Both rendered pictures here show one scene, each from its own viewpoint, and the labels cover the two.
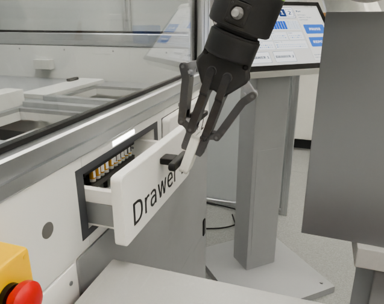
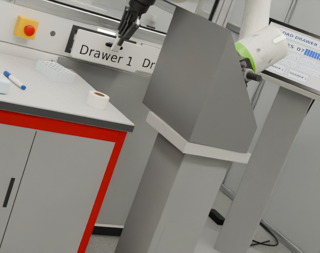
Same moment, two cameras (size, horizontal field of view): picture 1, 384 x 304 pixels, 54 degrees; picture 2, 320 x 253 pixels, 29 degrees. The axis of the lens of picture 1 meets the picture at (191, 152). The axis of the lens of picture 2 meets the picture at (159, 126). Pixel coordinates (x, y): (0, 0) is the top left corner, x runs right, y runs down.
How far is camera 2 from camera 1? 1.99 m
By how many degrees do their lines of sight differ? 36
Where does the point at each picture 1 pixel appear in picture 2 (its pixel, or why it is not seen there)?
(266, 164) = (263, 162)
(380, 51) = (181, 25)
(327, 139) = (161, 58)
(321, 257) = not seen: outside the picture
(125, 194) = (79, 36)
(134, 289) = not seen: hidden behind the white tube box
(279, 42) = (302, 65)
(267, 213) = (250, 208)
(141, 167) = (93, 35)
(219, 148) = (295, 175)
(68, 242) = (58, 45)
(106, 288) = not seen: hidden behind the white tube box
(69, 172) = (70, 22)
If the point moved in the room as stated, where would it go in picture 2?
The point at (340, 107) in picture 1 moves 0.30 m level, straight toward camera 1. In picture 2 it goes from (167, 45) to (92, 23)
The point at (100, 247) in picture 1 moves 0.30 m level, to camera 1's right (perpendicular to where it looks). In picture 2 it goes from (71, 63) to (121, 91)
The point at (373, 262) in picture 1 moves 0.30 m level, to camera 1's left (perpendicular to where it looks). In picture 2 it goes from (150, 119) to (97, 88)
